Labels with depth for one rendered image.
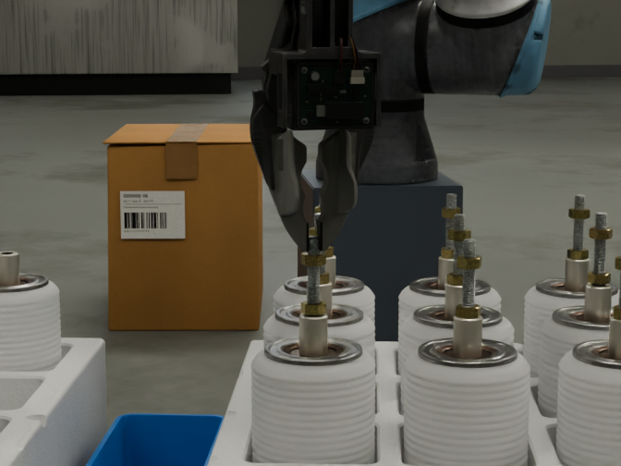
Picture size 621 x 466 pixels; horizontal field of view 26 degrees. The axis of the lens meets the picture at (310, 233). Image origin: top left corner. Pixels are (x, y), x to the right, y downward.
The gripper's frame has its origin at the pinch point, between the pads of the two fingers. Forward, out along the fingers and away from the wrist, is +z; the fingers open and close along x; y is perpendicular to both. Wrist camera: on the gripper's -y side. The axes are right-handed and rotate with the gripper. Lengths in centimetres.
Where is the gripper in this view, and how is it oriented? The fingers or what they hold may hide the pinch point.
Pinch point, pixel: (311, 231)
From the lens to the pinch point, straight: 102.5
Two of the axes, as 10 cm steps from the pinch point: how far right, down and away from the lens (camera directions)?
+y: 2.0, 1.7, -9.7
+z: 0.0, 9.8, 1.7
